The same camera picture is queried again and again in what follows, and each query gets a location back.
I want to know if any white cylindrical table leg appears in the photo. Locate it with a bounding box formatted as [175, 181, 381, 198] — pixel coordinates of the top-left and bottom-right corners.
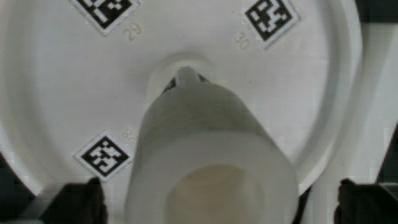
[127, 67, 299, 224]

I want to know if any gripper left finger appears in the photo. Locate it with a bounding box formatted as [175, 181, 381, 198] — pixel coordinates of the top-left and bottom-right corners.
[17, 176, 109, 224]

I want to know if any white right fence bar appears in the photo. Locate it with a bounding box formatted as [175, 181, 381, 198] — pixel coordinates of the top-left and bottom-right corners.
[303, 23, 398, 224]

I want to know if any white round table top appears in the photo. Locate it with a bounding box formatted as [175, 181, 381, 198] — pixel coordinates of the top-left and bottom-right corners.
[0, 0, 365, 198]

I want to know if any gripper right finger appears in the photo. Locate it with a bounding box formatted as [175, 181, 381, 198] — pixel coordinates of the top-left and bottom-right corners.
[337, 179, 398, 224]

